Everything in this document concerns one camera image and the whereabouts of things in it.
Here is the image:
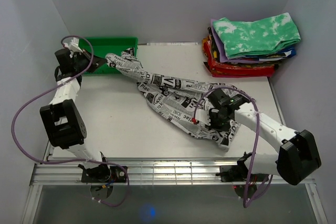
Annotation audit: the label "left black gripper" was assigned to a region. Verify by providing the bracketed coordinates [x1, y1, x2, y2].
[73, 49, 108, 74]

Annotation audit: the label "newspaper print trousers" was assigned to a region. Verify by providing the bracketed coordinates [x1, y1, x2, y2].
[105, 49, 240, 151]

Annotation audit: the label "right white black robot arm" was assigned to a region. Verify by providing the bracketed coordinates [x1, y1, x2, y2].
[207, 89, 321, 185]

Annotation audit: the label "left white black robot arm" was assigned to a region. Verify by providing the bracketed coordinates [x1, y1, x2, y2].
[40, 48, 111, 182]

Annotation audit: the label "red folded trousers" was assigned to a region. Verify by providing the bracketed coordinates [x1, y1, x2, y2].
[202, 46, 277, 78]

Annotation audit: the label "yellow black folded trousers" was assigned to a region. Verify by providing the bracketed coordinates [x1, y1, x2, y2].
[202, 27, 220, 62]

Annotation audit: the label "blue folded trousers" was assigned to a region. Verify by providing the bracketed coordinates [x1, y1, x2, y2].
[272, 47, 297, 58]

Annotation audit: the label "green tie-dye folded trousers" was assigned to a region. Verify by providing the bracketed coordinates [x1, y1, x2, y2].
[213, 13, 301, 59]

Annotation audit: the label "green plastic tray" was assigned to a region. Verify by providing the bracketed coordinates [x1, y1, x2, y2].
[79, 37, 138, 75]

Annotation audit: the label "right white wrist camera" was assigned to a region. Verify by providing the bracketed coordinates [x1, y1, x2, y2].
[192, 109, 211, 125]

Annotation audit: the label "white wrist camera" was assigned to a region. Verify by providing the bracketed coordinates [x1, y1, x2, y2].
[192, 109, 211, 125]
[61, 37, 83, 52]

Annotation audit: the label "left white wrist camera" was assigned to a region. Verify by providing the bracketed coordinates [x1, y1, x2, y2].
[61, 37, 83, 52]

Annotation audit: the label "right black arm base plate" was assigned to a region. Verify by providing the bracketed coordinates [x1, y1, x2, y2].
[215, 165, 268, 183]

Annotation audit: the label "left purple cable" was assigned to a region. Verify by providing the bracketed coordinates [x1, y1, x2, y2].
[12, 35, 130, 207]

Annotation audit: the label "aluminium frame rail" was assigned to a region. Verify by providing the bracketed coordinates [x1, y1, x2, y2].
[29, 159, 316, 186]

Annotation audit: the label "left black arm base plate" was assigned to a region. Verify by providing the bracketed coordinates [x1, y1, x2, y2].
[80, 166, 128, 184]

